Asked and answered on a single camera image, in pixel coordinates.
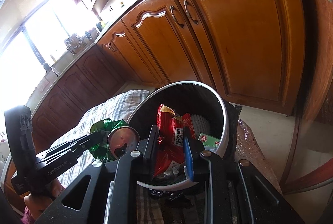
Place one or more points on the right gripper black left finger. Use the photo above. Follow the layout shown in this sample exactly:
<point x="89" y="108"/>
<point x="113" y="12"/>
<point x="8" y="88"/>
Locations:
<point x="106" y="192"/>

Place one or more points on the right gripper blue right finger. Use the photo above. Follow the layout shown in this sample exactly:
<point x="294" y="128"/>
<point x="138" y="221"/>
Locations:
<point x="235" y="192"/>

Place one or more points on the green crushed can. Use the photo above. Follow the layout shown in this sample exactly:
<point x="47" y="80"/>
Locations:
<point x="119" y="138"/>

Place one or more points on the red snack bag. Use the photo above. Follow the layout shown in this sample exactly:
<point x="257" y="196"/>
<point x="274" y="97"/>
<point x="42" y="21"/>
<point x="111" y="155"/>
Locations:
<point x="170" y="143"/>

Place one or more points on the green milk carton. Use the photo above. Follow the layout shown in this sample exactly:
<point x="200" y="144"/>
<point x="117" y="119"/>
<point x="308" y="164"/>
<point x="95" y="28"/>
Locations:
<point x="210" y="143"/>

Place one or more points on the white foam net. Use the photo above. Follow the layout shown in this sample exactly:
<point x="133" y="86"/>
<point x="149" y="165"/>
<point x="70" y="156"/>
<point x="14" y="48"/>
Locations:
<point x="200" y="125"/>

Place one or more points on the white round trash bin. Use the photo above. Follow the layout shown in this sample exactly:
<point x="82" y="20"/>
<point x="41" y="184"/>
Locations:
<point x="191" y="97"/>

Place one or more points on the kitchen faucet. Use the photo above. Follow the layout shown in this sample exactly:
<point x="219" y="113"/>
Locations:
<point x="49" y="68"/>

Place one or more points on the lower wooden kitchen cabinets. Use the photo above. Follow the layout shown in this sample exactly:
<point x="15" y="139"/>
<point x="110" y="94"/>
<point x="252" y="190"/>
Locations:
<point x="250" y="51"/>

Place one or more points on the person's left hand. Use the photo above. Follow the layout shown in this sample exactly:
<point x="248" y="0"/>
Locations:
<point x="36" y="205"/>

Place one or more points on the plaid checkered tablecloth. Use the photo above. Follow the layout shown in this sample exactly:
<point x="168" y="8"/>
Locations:
<point x="103" y="118"/>

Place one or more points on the wooden chair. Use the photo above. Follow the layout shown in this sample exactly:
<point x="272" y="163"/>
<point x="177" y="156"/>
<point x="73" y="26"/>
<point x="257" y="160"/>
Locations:
<point x="310" y="166"/>

